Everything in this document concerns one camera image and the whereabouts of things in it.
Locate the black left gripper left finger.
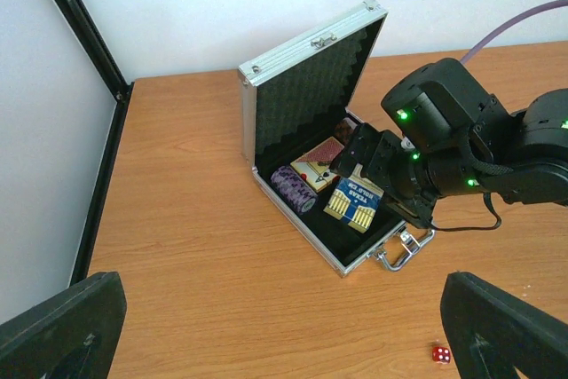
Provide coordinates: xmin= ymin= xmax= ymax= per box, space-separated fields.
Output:
xmin=1 ymin=272 xmax=127 ymax=378

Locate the yellow card box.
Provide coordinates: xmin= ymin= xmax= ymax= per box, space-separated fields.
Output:
xmin=324 ymin=164 xmax=383 ymax=233

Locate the aluminium poker case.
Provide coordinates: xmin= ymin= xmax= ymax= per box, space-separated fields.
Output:
xmin=238 ymin=0 xmax=434 ymax=275

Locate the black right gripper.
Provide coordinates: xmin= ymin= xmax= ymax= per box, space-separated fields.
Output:
xmin=329 ymin=122 xmax=433 ymax=229

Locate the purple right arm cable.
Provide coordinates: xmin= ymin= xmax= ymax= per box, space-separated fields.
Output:
xmin=461 ymin=0 xmax=568 ymax=63

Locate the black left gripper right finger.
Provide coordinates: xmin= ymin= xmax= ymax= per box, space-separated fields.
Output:
xmin=440 ymin=272 xmax=567 ymax=378

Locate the red die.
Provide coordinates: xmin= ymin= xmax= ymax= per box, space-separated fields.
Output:
xmin=431 ymin=346 xmax=452 ymax=364

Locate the red playing card deck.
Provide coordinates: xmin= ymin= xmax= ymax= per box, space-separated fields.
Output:
xmin=290 ymin=137 xmax=344 ymax=193

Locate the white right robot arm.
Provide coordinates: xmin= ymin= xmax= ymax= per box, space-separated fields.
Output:
xmin=331 ymin=58 xmax=567 ymax=229

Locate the purple chip stack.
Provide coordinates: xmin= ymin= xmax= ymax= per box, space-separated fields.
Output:
xmin=334 ymin=117 xmax=358 ymax=146
xmin=271 ymin=166 xmax=318 ymax=215

